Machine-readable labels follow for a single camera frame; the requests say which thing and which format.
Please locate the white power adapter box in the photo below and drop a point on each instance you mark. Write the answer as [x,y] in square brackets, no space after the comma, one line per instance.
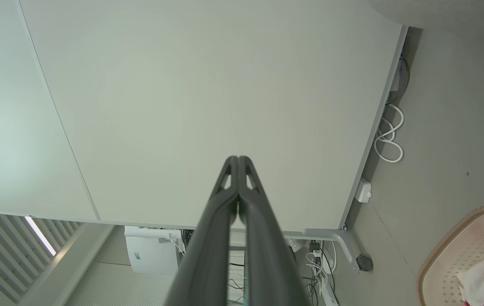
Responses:
[363,190]

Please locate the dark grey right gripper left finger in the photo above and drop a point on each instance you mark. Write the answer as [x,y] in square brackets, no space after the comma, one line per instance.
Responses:
[208,255]

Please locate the round dark table foot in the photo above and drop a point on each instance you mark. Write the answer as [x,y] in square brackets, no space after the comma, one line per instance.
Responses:
[365,262]

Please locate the white cloth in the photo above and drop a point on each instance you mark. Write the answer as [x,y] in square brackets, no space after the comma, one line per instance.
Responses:
[479,276]

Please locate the grey metal table leg bracket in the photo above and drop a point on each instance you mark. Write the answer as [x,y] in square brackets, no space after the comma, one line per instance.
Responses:
[343,240]

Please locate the white box appliance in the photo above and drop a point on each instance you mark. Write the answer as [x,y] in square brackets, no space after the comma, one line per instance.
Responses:
[150,255]

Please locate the cream laundry basket brown rim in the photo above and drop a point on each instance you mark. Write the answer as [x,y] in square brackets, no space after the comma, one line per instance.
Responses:
[450,263]

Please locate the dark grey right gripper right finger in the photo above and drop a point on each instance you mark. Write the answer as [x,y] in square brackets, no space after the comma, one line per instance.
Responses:
[267,263]

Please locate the long ceiling light strip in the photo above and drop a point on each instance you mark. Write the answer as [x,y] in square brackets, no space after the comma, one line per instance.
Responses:
[40,236]

